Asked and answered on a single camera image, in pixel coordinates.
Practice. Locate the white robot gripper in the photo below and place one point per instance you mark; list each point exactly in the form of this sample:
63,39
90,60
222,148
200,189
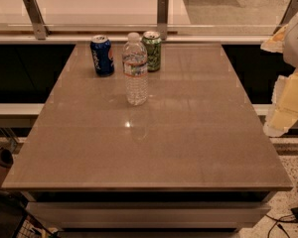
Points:
297,47

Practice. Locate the clear plastic water bottle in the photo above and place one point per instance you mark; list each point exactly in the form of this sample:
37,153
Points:
134,59

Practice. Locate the green soda can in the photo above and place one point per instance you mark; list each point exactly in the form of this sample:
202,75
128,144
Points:
152,42

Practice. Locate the blue Pepsi soda can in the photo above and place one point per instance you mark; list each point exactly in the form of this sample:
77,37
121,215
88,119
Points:
102,55

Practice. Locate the white drawer front under table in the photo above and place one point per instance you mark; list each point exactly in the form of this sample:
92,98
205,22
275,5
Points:
175,215

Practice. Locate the brown cylindrical container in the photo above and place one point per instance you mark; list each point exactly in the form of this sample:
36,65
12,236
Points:
0,167

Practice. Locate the right metal railing bracket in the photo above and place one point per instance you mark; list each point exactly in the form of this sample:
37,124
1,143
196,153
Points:
291,10

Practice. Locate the metal railing bracket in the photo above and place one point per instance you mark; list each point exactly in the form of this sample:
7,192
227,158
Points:
291,10
37,21
162,18

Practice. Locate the middle metal railing bracket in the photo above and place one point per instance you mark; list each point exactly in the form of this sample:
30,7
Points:
162,18

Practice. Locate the left metal railing bracket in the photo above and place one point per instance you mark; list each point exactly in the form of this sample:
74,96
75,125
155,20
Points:
37,21

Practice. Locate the black wire basket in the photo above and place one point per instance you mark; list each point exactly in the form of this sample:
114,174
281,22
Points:
13,213

